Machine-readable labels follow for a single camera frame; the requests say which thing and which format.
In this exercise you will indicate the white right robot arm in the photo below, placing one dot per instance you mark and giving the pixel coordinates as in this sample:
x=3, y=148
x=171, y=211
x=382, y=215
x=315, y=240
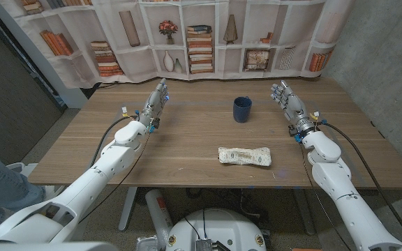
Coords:
x=333, y=174

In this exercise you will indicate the dark blue cup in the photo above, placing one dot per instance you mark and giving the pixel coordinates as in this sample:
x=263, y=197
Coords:
x=241, y=109

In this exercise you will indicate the grey table leg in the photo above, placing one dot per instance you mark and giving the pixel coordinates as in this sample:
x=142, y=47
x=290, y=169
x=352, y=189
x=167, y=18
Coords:
x=305, y=212
x=127, y=209

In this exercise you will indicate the cream printed pen bag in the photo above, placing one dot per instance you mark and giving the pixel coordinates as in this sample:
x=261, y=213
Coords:
x=244, y=156

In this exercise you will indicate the white roll with orange label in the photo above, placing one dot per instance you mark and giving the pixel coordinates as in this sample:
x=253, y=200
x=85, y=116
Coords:
x=157, y=212

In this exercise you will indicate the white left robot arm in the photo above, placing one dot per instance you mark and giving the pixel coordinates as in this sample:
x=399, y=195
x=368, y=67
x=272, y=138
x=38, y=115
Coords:
x=113, y=160

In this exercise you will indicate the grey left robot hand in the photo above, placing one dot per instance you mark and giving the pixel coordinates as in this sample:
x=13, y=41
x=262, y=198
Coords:
x=154, y=104

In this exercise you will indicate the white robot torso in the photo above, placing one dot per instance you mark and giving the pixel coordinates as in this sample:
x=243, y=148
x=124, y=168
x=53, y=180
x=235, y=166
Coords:
x=218, y=230

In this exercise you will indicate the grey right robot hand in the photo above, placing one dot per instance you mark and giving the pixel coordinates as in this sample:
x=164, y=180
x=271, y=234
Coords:
x=295, y=108

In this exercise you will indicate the crumpled foil tray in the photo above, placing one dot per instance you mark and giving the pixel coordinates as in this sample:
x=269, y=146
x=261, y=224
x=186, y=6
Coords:
x=148, y=243

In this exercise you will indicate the printed bookshelf backdrop cloth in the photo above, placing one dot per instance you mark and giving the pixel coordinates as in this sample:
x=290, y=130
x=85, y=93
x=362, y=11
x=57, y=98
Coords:
x=145, y=55

